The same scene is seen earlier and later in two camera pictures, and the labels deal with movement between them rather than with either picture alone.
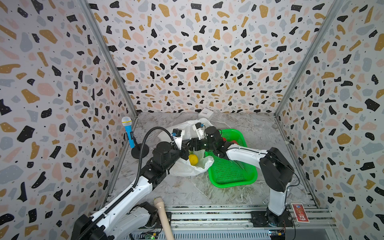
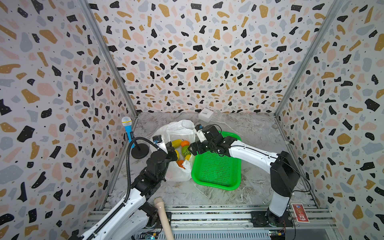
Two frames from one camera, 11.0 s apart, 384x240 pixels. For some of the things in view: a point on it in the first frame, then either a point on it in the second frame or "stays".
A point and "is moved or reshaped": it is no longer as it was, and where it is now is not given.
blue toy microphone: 127,122 stays
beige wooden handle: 159,205 stays
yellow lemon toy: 193,159 is moved or reshaped
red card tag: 300,212 stays
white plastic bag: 183,167 is moved or reshaped
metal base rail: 233,223 stays
